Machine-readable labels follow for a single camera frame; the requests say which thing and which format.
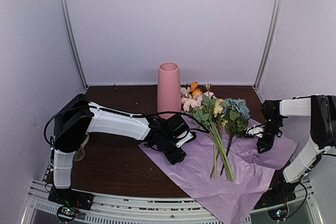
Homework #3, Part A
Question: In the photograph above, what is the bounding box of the pink rose flower stem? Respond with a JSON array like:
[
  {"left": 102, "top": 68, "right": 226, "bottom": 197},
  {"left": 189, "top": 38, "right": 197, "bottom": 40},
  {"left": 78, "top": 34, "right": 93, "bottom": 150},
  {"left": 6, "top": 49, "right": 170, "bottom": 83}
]
[{"left": 189, "top": 83, "right": 235, "bottom": 182}]

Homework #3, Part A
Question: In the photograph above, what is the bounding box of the orange flower stem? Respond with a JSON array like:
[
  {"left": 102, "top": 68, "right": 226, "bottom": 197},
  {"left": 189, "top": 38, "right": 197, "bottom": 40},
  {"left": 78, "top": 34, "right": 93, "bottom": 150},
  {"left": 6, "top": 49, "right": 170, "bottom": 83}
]
[{"left": 190, "top": 81, "right": 203, "bottom": 100}]

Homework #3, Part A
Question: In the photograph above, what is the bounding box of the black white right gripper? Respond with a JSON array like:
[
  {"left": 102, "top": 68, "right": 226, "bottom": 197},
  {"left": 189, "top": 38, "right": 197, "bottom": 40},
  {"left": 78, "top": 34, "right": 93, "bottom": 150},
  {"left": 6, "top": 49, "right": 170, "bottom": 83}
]
[{"left": 257, "top": 118, "right": 283, "bottom": 153}]

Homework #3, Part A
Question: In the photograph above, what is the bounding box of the purple tissue paper sheet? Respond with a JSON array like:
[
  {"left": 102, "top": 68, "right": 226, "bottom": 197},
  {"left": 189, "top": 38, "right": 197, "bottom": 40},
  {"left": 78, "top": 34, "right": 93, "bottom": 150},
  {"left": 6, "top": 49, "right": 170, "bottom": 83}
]
[{"left": 138, "top": 116, "right": 299, "bottom": 224}]

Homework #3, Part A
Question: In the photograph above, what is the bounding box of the aluminium corner post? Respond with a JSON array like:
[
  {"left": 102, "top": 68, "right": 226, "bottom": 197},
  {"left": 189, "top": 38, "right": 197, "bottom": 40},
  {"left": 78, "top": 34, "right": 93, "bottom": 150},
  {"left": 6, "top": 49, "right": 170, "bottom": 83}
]
[
  {"left": 60, "top": 0, "right": 89, "bottom": 90},
  {"left": 254, "top": 0, "right": 284, "bottom": 93}
]

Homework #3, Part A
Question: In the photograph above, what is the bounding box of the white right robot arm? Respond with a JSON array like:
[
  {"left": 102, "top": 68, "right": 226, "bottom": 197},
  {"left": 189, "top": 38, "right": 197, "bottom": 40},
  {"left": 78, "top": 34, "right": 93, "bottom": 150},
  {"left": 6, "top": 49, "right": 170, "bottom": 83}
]
[{"left": 243, "top": 94, "right": 335, "bottom": 184}]

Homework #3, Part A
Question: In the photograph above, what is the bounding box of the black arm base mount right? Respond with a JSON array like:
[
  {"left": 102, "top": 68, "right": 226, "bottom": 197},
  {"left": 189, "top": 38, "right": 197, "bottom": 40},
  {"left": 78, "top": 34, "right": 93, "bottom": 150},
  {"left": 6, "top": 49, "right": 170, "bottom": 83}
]
[{"left": 254, "top": 177, "right": 298, "bottom": 210}]

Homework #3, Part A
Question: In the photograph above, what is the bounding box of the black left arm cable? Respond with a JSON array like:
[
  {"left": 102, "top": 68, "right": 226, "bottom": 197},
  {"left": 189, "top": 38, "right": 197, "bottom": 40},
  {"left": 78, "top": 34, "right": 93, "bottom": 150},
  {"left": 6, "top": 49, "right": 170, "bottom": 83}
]
[{"left": 43, "top": 111, "right": 211, "bottom": 146}]

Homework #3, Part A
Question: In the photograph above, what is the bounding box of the cream yellow flower stem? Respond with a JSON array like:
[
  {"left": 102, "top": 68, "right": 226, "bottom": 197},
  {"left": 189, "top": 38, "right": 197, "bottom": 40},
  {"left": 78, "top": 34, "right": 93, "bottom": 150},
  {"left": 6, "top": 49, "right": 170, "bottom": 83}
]
[{"left": 210, "top": 99, "right": 226, "bottom": 179}]

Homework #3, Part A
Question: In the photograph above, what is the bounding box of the pink vase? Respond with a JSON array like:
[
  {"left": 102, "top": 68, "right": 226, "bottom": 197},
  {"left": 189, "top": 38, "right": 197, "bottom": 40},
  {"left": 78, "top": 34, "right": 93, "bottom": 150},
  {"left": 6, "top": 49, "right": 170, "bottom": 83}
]
[{"left": 157, "top": 62, "right": 181, "bottom": 112}]

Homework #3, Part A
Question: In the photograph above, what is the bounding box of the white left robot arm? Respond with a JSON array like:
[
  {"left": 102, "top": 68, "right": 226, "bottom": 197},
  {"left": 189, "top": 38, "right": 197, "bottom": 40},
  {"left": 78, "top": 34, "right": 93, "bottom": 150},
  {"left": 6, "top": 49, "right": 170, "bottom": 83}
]
[{"left": 51, "top": 94, "right": 196, "bottom": 205}]

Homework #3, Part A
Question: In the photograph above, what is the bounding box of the aluminium front rail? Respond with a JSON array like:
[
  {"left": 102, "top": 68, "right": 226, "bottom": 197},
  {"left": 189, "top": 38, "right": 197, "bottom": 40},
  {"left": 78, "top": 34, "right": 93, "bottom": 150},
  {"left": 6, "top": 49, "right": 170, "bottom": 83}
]
[{"left": 19, "top": 180, "right": 323, "bottom": 223}]

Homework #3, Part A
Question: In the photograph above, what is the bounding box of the blue hydrangea flower stem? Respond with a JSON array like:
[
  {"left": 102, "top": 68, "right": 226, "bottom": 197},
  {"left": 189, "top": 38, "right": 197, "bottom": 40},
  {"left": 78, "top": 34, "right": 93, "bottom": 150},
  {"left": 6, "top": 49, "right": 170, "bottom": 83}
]
[{"left": 219, "top": 98, "right": 251, "bottom": 175}]

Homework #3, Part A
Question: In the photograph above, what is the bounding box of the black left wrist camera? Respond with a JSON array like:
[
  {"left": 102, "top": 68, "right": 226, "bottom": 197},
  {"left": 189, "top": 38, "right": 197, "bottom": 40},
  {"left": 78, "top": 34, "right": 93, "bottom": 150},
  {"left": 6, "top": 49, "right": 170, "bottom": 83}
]
[{"left": 165, "top": 114, "right": 189, "bottom": 138}]

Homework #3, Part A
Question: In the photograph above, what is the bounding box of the clear printed glass cup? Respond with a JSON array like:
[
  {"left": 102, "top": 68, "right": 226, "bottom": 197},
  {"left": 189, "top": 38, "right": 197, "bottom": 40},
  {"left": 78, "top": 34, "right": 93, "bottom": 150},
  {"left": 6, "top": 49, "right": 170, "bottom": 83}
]
[{"left": 73, "top": 133, "right": 89, "bottom": 162}]

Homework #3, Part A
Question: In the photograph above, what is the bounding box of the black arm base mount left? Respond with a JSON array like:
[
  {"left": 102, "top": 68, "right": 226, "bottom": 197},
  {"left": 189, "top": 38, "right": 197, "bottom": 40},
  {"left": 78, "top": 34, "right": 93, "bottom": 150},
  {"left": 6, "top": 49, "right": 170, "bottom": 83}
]
[{"left": 48, "top": 188, "right": 94, "bottom": 210}]

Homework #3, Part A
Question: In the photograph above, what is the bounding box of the aluminium right corner post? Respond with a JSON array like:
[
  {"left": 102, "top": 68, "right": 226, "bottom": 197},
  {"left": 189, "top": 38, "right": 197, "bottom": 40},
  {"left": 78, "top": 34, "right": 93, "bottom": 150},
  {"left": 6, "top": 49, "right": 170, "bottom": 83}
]
[{"left": 254, "top": 0, "right": 284, "bottom": 93}]

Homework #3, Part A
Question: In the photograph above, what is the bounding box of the white blossom flower stem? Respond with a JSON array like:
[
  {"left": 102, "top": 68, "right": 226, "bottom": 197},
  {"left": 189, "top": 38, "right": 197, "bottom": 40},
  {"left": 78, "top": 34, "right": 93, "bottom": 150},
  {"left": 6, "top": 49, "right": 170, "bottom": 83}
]
[{"left": 181, "top": 87, "right": 203, "bottom": 112}]

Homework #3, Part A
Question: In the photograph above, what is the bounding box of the aluminium left corner post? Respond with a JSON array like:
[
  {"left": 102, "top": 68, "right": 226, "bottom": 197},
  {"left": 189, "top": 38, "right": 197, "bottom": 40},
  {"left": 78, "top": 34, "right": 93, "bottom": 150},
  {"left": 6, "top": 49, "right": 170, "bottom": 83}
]
[{"left": 60, "top": 0, "right": 89, "bottom": 90}]

